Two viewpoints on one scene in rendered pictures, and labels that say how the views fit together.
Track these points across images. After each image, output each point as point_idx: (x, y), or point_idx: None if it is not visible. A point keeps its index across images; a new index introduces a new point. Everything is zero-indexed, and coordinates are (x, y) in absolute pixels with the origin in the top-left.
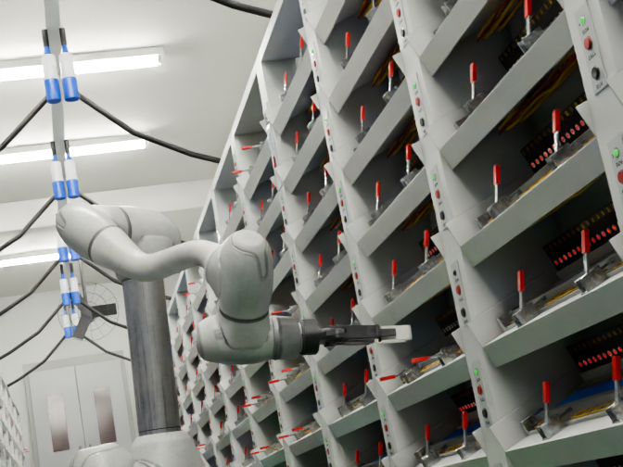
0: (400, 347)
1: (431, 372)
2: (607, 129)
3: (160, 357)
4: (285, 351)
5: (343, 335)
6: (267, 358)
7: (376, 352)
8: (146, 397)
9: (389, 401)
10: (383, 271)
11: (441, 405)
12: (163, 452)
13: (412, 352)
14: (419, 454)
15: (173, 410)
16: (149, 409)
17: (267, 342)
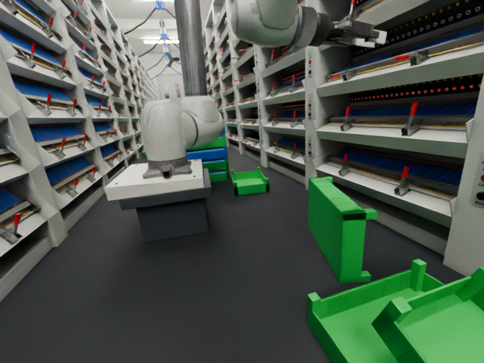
0: (327, 60)
1: (383, 72)
2: None
3: (197, 48)
4: (302, 37)
5: (351, 29)
6: (287, 42)
7: (315, 63)
8: (189, 73)
9: (317, 91)
10: (328, 11)
11: (340, 96)
12: (199, 107)
13: (332, 65)
14: (326, 120)
15: (204, 83)
16: (190, 81)
17: (292, 25)
